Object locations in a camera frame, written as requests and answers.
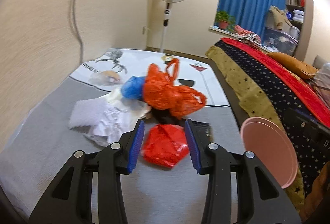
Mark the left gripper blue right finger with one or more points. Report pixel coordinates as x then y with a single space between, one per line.
193 147

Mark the blue plastic bag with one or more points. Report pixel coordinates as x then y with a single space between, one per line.
133 88

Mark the clear plastic storage box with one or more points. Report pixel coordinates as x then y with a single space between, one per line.
275 41

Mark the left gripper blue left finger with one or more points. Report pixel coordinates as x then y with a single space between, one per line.
134 146

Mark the potted green plant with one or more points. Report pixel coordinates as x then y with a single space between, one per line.
225 21

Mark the clear wrapper with orange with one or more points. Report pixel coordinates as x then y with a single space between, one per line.
106 78

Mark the pink folded clothes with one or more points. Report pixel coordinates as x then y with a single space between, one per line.
242 32

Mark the plaid pillow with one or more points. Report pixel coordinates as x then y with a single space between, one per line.
321 83

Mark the black snack wrapper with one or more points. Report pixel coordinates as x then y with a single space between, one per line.
164 117

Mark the brown bookshelf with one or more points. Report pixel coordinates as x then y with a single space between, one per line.
300 13

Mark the white paper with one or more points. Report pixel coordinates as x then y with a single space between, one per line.
107 117

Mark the yellow star bed skirt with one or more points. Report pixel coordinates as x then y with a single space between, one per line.
262 94

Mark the red floral blanket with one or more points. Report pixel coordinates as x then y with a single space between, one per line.
301 89

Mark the orange plastic bag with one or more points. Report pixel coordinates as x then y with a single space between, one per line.
160 92

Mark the black white striped cloth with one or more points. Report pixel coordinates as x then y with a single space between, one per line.
251 39

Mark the beige jacket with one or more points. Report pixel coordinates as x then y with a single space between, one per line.
277 19

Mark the pink plastic trash bin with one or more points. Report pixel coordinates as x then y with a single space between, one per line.
272 146

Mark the orange brown cushion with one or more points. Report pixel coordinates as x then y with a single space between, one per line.
299 68

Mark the navy star bed sheet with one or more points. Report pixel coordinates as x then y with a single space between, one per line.
313 160

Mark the red plastic bag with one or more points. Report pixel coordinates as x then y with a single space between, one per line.
165 145

